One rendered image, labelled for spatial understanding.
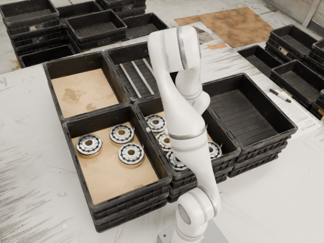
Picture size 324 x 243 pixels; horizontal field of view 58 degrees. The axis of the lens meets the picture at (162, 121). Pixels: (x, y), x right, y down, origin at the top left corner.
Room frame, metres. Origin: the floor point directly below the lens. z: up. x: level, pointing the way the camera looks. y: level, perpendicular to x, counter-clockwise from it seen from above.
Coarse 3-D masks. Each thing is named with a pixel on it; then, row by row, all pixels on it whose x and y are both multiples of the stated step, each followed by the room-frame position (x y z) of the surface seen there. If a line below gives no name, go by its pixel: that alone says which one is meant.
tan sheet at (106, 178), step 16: (112, 144) 0.71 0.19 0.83; (80, 160) 0.62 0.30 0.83; (96, 160) 0.63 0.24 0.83; (112, 160) 0.63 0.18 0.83; (144, 160) 0.65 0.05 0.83; (96, 176) 0.55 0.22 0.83; (112, 176) 0.56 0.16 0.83; (128, 176) 0.57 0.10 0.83; (144, 176) 0.58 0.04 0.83; (96, 192) 0.49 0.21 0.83; (112, 192) 0.49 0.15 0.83
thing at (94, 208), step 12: (120, 108) 0.83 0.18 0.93; (132, 108) 0.83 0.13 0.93; (72, 120) 0.73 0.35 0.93; (144, 132) 0.72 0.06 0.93; (72, 144) 0.62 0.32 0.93; (72, 156) 0.58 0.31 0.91; (168, 168) 0.56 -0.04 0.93; (84, 180) 0.48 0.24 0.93; (168, 180) 0.52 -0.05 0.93; (84, 192) 0.44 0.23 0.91; (132, 192) 0.45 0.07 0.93; (144, 192) 0.47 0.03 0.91; (96, 204) 0.40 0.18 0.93; (108, 204) 0.41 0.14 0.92
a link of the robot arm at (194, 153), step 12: (204, 132) 0.44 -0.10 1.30; (180, 144) 0.41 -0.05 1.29; (192, 144) 0.41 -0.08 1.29; (204, 144) 0.42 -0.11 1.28; (180, 156) 0.40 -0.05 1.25; (192, 156) 0.40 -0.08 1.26; (204, 156) 0.41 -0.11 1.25; (192, 168) 0.39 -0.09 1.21; (204, 168) 0.39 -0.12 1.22; (204, 180) 0.39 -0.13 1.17; (204, 192) 0.38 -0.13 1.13; (216, 192) 0.37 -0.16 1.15; (216, 204) 0.35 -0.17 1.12
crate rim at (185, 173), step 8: (160, 96) 0.93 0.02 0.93; (136, 104) 0.86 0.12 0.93; (144, 120) 0.78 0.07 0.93; (216, 120) 0.83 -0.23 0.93; (224, 128) 0.79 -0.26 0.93; (152, 136) 0.70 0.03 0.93; (160, 152) 0.63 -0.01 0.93; (232, 152) 0.67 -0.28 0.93; (168, 160) 0.60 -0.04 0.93; (216, 160) 0.62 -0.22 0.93; (224, 160) 0.64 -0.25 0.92; (176, 176) 0.54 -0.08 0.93; (184, 176) 0.55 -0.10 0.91
